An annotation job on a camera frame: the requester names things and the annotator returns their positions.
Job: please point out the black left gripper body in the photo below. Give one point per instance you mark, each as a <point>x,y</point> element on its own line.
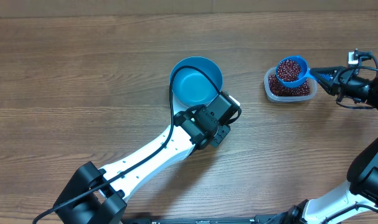
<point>220,134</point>

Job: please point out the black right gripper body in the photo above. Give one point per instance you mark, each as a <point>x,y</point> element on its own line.
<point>357,88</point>

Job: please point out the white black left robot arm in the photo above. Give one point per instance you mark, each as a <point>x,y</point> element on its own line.
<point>94,196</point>

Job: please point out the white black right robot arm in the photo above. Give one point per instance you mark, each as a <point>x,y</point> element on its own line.
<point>359,192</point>

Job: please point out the white digital kitchen scale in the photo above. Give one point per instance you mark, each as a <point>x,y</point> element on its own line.
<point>178,105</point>

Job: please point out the teal blue bowl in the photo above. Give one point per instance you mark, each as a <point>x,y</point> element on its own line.
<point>191,87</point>

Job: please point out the red adzuki beans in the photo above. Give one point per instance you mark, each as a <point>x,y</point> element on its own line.
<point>279,90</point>

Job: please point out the clear plastic container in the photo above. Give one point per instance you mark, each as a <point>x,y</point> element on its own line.
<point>288,99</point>

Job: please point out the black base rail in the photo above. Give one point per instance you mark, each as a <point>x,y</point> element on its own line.
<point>257,219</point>

